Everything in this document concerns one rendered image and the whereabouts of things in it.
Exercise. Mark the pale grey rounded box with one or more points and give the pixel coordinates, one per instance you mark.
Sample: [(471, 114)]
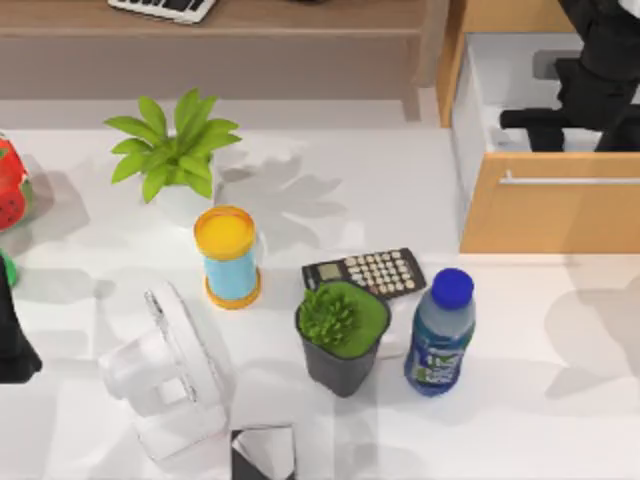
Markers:
[(545, 64)]

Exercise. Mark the open drawer with grey inside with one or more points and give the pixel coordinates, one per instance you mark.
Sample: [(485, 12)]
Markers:
[(480, 100)]

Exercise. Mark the pale wooden drawer front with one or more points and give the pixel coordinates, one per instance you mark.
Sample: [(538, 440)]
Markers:
[(550, 220)]

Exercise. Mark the wooden drawer cabinet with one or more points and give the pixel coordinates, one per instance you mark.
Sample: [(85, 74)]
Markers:
[(500, 15)]

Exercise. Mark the black calculator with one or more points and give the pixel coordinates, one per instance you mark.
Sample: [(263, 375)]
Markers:
[(375, 272)]

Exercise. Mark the blue bottle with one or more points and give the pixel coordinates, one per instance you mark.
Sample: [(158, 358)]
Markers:
[(440, 340)]

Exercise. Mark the black pot with green plant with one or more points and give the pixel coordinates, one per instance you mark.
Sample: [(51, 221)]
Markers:
[(340, 340)]

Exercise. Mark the wooden desk shelf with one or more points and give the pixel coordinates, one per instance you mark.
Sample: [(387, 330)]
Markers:
[(260, 55)]

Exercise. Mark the yellow and blue hourglass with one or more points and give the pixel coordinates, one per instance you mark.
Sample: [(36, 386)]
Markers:
[(227, 250)]

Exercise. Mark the green plant in white pot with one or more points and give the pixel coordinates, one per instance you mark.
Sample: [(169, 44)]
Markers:
[(172, 150)]

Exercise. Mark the white keyboard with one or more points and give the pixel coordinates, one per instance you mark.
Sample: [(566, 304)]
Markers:
[(165, 7)]

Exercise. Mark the black and white box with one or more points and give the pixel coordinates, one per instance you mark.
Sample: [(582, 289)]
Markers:
[(250, 462)]

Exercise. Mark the white desk fan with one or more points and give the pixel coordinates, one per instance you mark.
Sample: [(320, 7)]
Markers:
[(170, 380)]

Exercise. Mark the red strawberry toy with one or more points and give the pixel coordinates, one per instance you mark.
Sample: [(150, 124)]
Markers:
[(9, 185)]

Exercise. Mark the small green object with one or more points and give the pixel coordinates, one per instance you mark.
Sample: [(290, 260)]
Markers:
[(11, 267)]

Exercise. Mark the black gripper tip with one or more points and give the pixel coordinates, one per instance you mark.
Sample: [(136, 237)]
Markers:
[(12, 345)]

